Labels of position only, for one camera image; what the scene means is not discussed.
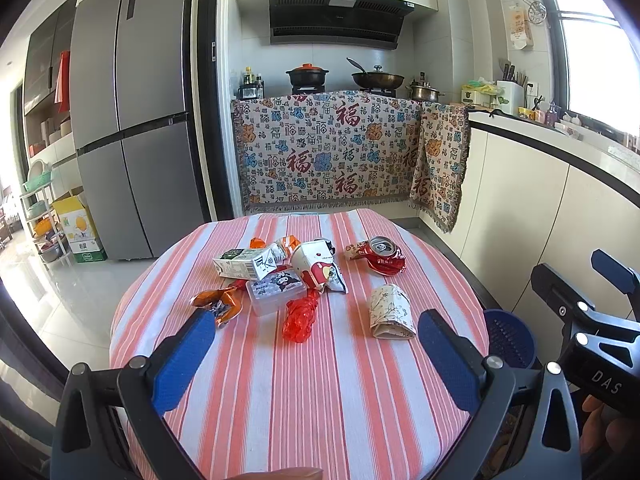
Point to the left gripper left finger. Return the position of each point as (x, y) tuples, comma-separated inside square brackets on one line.
[(89, 440)]

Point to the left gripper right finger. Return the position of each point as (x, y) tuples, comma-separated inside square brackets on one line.
[(524, 418)]

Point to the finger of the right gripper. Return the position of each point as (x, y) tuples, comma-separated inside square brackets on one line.
[(623, 278), (562, 298)]

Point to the crushed red soda can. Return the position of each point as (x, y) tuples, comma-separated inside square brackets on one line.
[(384, 256)]

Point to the red plastic wrapper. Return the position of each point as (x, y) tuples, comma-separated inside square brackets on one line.
[(300, 316)]

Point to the crushed orange can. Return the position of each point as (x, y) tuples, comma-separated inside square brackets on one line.
[(225, 303)]

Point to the red white paper cup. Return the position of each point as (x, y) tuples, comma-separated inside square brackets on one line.
[(313, 262)]

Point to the clear plastic Kuromi box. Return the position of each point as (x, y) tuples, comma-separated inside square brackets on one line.
[(274, 291)]

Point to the green white milk carton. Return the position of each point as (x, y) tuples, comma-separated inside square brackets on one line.
[(251, 264)]

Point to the small pastry packet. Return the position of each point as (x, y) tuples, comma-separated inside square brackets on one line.
[(358, 250)]

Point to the orange white snack wrapper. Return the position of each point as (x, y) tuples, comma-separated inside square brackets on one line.
[(280, 244)]

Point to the blue trash bin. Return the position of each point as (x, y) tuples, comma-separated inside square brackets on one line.
[(510, 339)]

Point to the person right hand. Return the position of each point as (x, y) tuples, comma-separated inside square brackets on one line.
[(618, 434)]

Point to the pink striped tablecloth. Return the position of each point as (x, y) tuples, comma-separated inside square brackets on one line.
[(354, 406)]

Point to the yellow cardboard box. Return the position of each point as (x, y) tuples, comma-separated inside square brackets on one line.
[(79, 229)]

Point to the white knife holder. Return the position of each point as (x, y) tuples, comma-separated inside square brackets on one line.
[(512, 89)]

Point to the white storage rack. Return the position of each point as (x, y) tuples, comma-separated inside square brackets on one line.
[(37, 201)]

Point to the steel pot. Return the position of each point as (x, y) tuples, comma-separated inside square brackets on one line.
[(421, 90)]

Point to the dark wok with lid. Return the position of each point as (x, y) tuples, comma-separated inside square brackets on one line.
[(375, 79)]

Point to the patterned fabric cover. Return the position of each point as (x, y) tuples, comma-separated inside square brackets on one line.
[(344, 148)]

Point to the black pot orange lid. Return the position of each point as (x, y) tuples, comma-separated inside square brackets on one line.
[(307, 79)]

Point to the black range hood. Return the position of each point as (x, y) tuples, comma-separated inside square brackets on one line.
[(365, 23)]

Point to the grey refrigerator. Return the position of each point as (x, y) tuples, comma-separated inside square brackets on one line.
[(131, 104)]

